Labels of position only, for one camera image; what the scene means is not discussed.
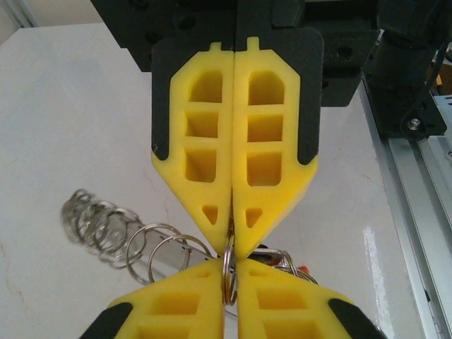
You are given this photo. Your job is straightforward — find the key with black tag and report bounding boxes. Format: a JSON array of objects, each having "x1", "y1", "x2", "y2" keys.
[{"x1": 252, "y1": 246, "x2": 285, "y2": 268}]

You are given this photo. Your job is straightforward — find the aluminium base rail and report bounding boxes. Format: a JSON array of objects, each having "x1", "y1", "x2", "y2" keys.
[{"x1": 359, "y1": 81, "x2": 452, "y2": 339}]

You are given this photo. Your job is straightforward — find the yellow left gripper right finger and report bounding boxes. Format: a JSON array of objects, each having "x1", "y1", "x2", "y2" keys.
[{"x1": 237, "y1": 257, "x2": 386, "y2": 339}]

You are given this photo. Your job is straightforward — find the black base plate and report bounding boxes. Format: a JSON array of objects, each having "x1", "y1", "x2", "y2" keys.
[{"x1": 383, "y1": 90, "x2": 448, "y2": 141}]

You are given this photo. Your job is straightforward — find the silver split key ring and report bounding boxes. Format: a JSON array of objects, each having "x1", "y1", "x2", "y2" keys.
[{"x1": 221, "y1": 225, "x2": 238, "y2": 307}]

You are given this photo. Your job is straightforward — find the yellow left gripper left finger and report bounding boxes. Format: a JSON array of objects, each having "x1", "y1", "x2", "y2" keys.
[{"x1": 80, "y1": 258, "x2": 225, "y2": 339}]

